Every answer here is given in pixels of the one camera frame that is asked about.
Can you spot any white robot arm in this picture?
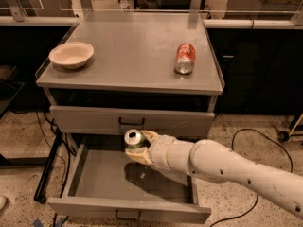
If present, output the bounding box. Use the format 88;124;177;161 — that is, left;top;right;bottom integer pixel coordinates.
124;129;303;218

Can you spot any white rail behind counter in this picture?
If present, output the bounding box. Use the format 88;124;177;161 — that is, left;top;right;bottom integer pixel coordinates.
0;16;303;30

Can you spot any red soda can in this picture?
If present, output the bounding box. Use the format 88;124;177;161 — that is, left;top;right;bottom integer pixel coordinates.
174;44;196;75

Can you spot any open grey middle drawer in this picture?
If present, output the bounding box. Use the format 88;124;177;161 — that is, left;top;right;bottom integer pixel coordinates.
47;145;211;224

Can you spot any clear water bottle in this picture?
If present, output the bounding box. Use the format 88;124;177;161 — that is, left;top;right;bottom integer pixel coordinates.
119;0;130;9

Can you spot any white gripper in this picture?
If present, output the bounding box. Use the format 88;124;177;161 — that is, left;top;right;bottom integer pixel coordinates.
125;130;176;170

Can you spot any grey drawer cabinet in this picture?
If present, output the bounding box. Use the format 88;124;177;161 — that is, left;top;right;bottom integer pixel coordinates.
34;10;225;225

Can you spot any black cart frame left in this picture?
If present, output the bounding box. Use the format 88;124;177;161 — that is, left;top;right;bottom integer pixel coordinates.
34;129;62;204

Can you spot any closed grey upper drawer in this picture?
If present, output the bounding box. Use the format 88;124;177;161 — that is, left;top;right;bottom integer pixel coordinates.
50;106;214;138

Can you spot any black wheeled stand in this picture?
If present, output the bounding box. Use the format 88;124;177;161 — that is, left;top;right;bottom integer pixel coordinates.
274;113;303;142

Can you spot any black floor cable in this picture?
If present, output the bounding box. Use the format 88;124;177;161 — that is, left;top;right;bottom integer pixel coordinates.
207;128;294;227

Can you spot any green soda can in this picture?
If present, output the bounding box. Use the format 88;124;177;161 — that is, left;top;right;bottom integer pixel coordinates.
124;129;145;149

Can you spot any white paper bowl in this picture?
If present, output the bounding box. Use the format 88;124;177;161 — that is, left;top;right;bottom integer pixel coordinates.
48;42;94;69

